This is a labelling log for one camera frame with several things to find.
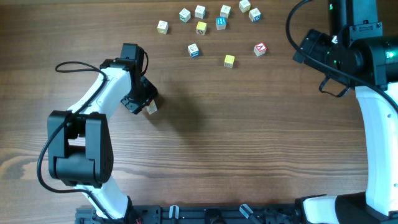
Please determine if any red block letter A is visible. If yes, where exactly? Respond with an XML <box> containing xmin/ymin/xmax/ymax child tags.
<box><xmin>254</xmin><ymin>42</ymin><xmax>267</xmax><ymax>57</ymax></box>

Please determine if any blue-sided white block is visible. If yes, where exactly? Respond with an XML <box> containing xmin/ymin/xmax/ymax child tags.
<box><xmin>195</xmin><ymin>5</ymin><xmax>206</xmax><ymax>19</ymax></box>

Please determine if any blue letter block far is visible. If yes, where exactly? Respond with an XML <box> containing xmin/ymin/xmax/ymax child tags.
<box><xmin>249</xmin><ymin>8</ymin><xmax>261</xmax><ymax>22</ymax></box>

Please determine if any yellow top letter block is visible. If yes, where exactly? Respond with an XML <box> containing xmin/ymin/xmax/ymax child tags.
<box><xmin>224</xmin><ymin>55</ymin><xmax>235</xmax><ymax>68</ymax></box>

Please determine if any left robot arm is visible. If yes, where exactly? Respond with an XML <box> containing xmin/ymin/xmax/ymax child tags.
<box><xmin>37</xmin><ymin>43</ymin><xmax>158</xmax><ymax>223</ymax></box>

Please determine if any green-edged white block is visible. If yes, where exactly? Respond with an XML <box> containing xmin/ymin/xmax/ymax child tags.
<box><xmin>179</xmin><ymin>8</ymin><xmax>191</xmax><ymax>23</ymax></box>

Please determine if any green block letter N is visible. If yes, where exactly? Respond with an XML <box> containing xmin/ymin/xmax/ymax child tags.
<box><xmin>220</xmin><ymin>5</ymin><xmax>231</xmax><ymax>18</ymax></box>

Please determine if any yellow top picture block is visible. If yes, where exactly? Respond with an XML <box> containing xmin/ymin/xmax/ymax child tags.
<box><xmin>196</xmin><ymin>21</ymin><xmax>207</xmax><ymax>35</ymax></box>

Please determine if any blue top block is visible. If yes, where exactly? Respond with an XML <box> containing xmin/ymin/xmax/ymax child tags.
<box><xmin>216</xmin><ymin>17</ymin><xmax>226</xmax><ymax>30</ymax></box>

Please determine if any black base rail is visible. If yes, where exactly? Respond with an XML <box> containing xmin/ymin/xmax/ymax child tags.
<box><xmin>75</xmin><ymin>204</ymin><xmax>308</xmax><ymax>224</ymax></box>

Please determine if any yellow-sided white block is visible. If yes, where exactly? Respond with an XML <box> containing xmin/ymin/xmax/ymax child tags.
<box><xmin>238</xmin><ymin>0</ymin><xmax>251</xmax><ymax>13</ymax></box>

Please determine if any blue block number 2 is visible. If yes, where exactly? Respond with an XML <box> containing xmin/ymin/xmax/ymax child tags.
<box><xmin>188</xmin><ymin>44</ymin><xmax>200</xmax><ymax>58</ymax></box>

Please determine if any red block letter M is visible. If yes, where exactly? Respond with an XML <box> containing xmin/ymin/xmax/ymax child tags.
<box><xmin>146</xmin><ymin>100</ymin><xmax>158</xmax><ymax>114</ymax></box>

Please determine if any yellow-edged block letter L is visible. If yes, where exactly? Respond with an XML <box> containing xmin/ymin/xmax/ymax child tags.
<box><xmin>157</xmin><ymin>21</ymin><xmax>169</xmax><ymax>34</ymax></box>

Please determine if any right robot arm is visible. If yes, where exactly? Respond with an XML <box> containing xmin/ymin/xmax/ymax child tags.
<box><xmin>294</xmin><ymin>0</ymin><xmax>397</xmax><ymax>223</ymax></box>

